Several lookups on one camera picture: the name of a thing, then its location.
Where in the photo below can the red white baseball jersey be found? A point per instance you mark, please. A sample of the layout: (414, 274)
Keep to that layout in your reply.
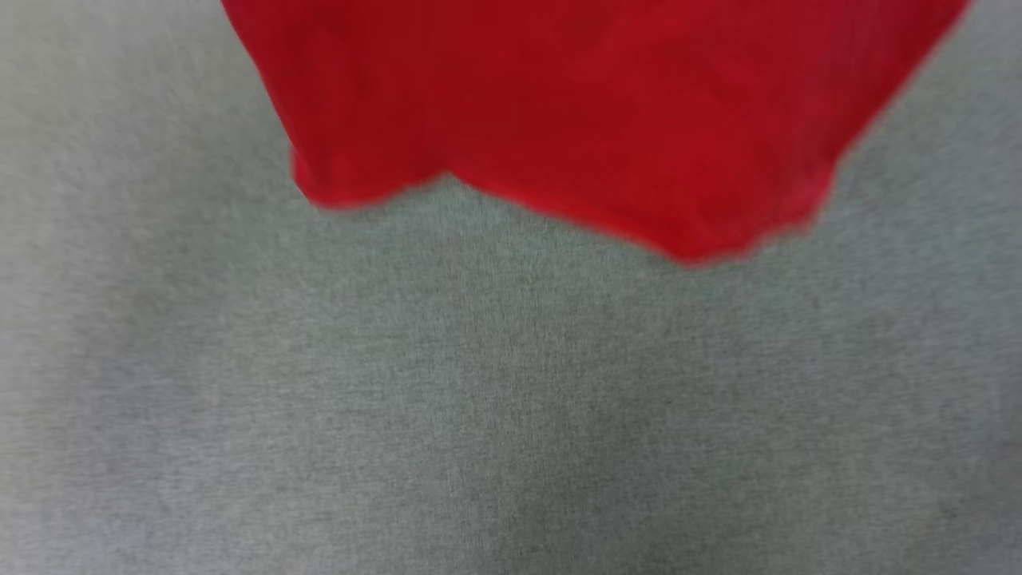
(599, 104)

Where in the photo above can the grey fabric sofa cushion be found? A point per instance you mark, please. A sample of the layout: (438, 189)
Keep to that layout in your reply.
(479, 399)

